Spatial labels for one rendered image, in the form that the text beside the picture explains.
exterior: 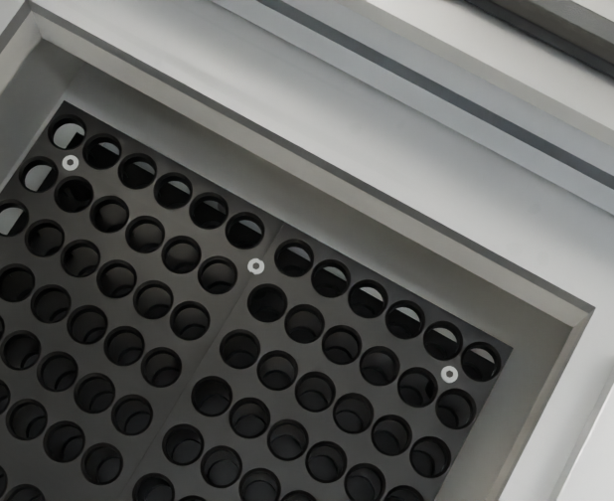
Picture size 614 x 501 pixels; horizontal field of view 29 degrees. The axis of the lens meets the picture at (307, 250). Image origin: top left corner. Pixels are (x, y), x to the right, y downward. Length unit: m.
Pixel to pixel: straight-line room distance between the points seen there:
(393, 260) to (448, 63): 0.15
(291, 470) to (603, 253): 0.12
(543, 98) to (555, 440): 0.10
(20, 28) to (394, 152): 0.13
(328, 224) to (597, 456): 0.17
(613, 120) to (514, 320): 0.16
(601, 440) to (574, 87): 0.10
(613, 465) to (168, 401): 0.14
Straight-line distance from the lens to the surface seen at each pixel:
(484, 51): 0.33
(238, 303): 0.39
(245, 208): 0.40
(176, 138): 0.48
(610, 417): 0.34
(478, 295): 0.47
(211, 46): 0.38
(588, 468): 0.34
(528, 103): 0.33
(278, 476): 0.38
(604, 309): 0.36
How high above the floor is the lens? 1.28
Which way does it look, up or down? 73 degrees down
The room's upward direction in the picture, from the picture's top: 7 degrees clockwise
